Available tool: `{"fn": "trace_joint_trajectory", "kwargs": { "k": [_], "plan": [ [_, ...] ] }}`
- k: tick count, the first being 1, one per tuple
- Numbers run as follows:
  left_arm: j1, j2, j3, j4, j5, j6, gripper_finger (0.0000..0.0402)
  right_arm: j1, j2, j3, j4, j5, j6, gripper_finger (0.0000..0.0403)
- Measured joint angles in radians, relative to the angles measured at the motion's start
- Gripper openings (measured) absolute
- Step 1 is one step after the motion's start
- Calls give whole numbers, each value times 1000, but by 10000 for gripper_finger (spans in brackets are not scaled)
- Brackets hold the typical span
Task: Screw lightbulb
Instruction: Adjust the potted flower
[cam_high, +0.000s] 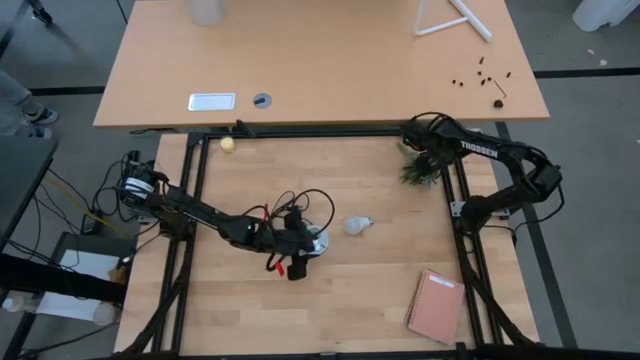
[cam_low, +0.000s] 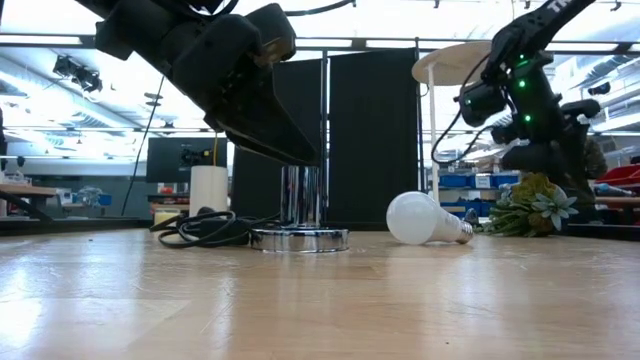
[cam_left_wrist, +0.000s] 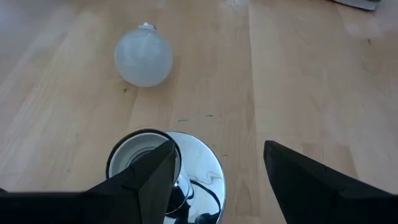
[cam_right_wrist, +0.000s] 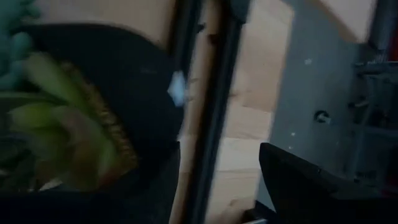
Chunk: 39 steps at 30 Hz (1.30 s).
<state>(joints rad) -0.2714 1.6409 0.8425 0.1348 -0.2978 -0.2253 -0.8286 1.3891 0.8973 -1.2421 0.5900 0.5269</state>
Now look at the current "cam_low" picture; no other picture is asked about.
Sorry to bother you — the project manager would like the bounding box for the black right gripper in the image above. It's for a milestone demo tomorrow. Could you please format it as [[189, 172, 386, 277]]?
[[492, 98, 602, 204]]

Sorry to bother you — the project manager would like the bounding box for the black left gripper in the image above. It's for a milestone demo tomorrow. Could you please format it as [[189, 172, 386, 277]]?
[[94, 0, 321, 165]]

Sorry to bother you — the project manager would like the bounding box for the potted succulent plant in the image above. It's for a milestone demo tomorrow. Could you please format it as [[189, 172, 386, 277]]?
[[479, 172, 580, 239]]

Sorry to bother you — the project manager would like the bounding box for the chrome lamp base with socket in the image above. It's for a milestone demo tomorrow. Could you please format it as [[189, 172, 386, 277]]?
[[249, 163, 350, 254]]

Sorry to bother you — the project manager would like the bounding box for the white lightbulb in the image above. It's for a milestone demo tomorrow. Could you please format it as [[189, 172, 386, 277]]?
[[385, 190, 475, 246]]

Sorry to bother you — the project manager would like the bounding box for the blue storage bin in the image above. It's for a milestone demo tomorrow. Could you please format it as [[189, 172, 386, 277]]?
[[492, 173, 521, 189], [439, 173, 471, 190]]

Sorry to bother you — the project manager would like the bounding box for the red storage bin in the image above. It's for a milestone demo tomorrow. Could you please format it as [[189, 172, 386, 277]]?
[[597, 164, 640, 187]]

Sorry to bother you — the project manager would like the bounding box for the wooden workbench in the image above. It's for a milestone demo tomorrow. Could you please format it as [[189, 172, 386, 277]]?
[[594, 195, 640, 224]]

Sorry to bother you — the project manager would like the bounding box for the white cylindrical container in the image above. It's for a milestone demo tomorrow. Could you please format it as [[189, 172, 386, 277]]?
[[189, 165, 230, 217]]

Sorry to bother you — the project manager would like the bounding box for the black monitor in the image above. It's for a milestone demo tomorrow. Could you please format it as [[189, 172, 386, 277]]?
[[146, 137, 229, 184]]

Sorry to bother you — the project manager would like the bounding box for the small yellow candle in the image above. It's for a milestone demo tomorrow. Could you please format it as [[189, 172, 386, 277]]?
[[153, 208, 184, 226]]

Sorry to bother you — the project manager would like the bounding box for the wooden side table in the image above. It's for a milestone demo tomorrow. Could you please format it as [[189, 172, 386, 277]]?
[[0, 183, 59, 222]]

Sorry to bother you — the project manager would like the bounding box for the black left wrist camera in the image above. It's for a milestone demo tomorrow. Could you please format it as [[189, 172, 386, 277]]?
[[244, 3, 297, 69]]

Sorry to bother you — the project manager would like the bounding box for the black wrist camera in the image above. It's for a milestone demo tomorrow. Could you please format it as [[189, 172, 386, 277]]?
[[457, 81, 507, 128], [244, 3, 297, 69]]

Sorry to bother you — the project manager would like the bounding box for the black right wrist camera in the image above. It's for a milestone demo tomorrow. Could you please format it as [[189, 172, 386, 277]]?
[[457, 81, 507, 128]]

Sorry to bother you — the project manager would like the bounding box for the black lamp power cord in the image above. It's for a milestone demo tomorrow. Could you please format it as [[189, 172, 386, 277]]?
[[149, 206, 281, 250]]

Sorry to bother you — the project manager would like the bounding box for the thin black hanging cable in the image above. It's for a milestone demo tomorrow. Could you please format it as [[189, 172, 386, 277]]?
[[121, 74, 165, 217]]

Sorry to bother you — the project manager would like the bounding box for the black right camera cable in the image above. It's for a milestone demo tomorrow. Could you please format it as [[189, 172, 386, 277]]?
[[430, 52, 501, 166]]

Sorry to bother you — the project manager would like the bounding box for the black camera cable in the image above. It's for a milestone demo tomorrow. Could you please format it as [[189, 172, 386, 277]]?
[[284, 0, 357, 17], [430, 52, 501, 166]]

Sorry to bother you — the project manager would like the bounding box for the black left camera cable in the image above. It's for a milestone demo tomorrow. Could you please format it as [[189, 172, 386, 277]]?
[[284, 0, 357, 17]]

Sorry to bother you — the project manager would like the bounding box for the black overhead rig camera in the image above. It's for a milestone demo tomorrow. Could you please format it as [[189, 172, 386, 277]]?
[[52, 54, 105, 95]]

